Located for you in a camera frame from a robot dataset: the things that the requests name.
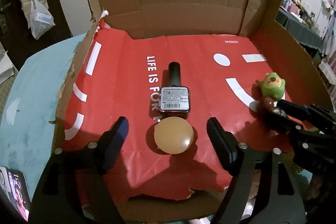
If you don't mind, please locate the green avocado toy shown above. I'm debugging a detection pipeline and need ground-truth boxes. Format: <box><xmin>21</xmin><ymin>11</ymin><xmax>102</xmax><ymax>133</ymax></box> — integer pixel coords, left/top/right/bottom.
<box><xmin>258</xmin><ymin>72</ymin><xmax>285</xmax><ymax>101</ymax></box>

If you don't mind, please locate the smartphone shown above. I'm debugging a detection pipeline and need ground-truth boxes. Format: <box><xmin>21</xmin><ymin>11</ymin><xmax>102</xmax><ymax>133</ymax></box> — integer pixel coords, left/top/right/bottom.
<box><xmin>1</xmin><ymin>166</ymin><xmax>31</xmax><ymax>223</ymax></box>

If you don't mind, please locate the black nail polish bottle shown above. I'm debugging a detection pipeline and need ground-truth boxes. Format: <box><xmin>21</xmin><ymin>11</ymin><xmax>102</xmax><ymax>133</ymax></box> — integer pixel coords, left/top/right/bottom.
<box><xmin>158</xmin><ymin>62</ymin><xmax>191</xmax><ymax>119</ymax></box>

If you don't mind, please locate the red paper liner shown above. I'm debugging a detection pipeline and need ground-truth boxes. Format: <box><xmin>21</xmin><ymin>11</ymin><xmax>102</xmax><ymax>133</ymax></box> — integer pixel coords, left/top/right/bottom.
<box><xmin>62</xmin><ymin>20</ymin><xmax>313</xmax><ymax>203</ymax></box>

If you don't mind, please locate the orange round disc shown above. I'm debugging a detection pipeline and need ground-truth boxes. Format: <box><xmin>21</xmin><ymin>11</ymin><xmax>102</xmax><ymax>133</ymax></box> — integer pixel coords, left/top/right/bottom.
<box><xmin>154</xmin><ymin>117</ymin><xmax>194</xmax><ymax>155</ymax></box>

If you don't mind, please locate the dark cloth side table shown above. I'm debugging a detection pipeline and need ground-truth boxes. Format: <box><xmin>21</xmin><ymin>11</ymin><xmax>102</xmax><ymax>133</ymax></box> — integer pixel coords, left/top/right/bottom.
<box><xmin>276</xmin><ymin>7</ymin><xmax>324</xmax><ymax>52</ymax></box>

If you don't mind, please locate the clear plastic bag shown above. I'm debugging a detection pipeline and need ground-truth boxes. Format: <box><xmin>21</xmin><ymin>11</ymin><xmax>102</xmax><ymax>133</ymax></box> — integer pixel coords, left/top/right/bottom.
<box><xmin>29</xmin><ymin>0</ymin><xmax>55</xmax><ymax>40</ymax></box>

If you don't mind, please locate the cardboard box tray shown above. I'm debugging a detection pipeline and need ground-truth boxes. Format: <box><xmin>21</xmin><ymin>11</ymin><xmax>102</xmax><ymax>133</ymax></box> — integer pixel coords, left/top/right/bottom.
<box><xmin>54</xmin><ymin>0</ymin><xmax>333</xmax><ymax>222</ymax></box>

